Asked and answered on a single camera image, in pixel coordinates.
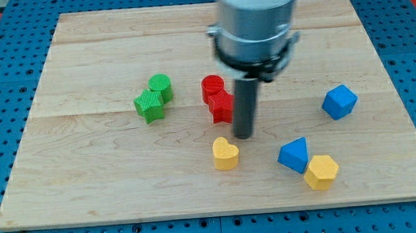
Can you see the blue cube block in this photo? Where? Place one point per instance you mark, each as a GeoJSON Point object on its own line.
{"type": "Point", "coordinates": [339, 102]}

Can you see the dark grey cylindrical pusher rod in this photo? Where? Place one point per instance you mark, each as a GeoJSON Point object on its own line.
{"type": "Point", "coordinates": [245, 97]}

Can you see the red cylinder block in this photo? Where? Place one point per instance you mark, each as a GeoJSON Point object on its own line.
{"type": "Point", "coordinates": [211, 85]}

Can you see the yellow hexagon block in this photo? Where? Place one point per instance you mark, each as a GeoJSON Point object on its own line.
{"type": "Point", "coordinates": [321, 172]}

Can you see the blue triangle block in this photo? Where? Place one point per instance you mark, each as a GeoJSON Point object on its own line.
{"type": "Point", "coordinates": [294, 155]}

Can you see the light wooden board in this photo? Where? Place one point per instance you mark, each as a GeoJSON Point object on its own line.
{"type": "Point", "coordinates": [86, 158]}

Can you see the green cylinder block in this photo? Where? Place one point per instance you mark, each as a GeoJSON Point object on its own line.
{"type": "Point", "coordinates": [161, 83]}

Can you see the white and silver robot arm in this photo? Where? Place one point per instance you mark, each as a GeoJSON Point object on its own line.
{"type": "Point", "coordinates": [252, 45]}

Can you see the red star block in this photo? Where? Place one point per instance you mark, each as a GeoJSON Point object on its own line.
{"type": "Point", "coordinates": [221, 106]}

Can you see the green star block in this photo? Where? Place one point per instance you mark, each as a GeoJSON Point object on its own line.
{"type": "Point", "coordinates": [149, 104]}

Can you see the yellow heart block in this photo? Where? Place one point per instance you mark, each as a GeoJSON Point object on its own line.
{"type": "Point", "coordinates": [226, 155]}

